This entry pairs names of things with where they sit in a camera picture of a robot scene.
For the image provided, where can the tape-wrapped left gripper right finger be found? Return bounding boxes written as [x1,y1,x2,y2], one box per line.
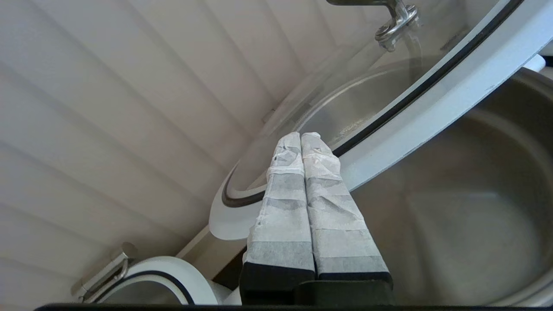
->
[301,132,394,286]

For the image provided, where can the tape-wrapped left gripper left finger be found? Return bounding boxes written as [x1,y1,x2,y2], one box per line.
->
[240,132,316,304]

